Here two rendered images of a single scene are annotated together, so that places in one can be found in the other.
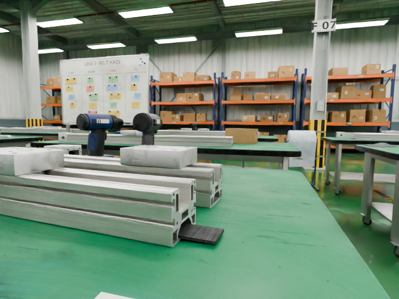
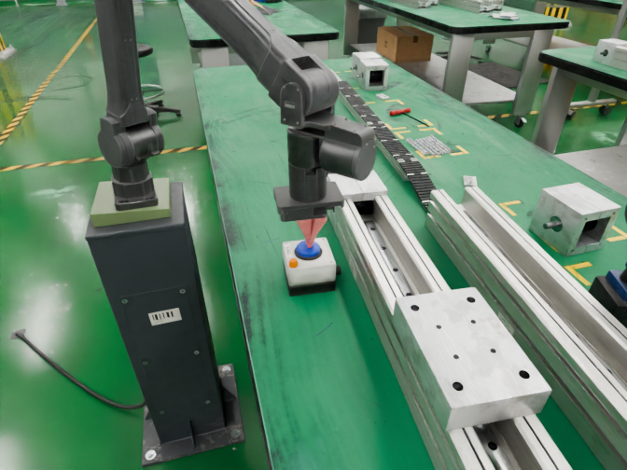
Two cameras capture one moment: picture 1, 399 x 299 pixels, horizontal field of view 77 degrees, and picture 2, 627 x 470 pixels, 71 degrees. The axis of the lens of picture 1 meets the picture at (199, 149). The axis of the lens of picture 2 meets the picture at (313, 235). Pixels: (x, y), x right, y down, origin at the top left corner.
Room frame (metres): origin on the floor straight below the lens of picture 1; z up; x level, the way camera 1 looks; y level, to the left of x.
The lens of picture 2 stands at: (0.22, 0.20, 1.29)
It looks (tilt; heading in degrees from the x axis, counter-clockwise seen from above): 35 degrees down; 59
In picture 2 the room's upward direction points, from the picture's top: straight up
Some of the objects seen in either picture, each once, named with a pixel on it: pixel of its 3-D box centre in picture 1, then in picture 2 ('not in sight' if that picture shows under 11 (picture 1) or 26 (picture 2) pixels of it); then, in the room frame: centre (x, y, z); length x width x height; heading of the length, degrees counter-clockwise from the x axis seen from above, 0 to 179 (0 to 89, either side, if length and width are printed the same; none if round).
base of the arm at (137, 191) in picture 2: not in sight; (132, 179); (0.31, 1.12, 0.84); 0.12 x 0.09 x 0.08; 83
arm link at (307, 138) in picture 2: not in sight; (310, 145); (0.52, 0.70, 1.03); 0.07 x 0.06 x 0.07; 114
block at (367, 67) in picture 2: not in sight; (369, 75); (1.31, 1.59, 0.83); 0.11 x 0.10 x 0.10; 158
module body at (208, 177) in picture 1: (83, 172); (586, 360); (0.72, 0.33, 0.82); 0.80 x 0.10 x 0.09; 70
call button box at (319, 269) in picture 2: not in sight; (313, 264); (0.52, 0.70, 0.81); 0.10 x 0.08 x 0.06; 160
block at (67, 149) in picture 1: (61, 157); (566, 219); (1.00, 0.55, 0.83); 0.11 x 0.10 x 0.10; 167
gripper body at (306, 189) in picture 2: not in sight; (307, 183); (0.51, 0.71, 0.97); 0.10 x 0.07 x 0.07; 160
